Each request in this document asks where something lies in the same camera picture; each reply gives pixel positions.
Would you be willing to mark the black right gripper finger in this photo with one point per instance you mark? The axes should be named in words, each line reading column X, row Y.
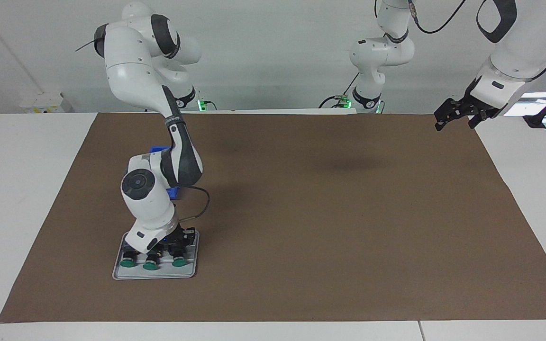
column 190, row 246
column 168, row 251

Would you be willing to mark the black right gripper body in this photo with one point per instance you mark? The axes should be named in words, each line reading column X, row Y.
column 178, row 237

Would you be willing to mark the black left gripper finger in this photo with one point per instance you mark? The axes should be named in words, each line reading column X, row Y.
column 477, row 119
column 446, row 116

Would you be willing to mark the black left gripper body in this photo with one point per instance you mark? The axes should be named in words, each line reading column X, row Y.
column 472, row 102

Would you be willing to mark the green push button switch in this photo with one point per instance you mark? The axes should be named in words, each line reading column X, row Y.
column 178, row 262
column 150, row 266
column 127, row 262

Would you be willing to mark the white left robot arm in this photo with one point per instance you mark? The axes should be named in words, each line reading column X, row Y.
column 382, row 52

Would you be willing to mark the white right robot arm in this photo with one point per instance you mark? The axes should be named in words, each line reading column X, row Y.
column 131, row 71

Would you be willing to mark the silver metal tray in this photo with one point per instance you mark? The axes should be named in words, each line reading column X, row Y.
column 159, row 274

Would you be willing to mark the blue plastic bin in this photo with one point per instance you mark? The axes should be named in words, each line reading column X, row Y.
column 172, row 193

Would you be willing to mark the brown paper table mat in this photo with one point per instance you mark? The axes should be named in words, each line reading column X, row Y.
column 325, row 237

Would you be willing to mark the white box yellow labels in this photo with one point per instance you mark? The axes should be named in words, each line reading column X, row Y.
column 40, row 102

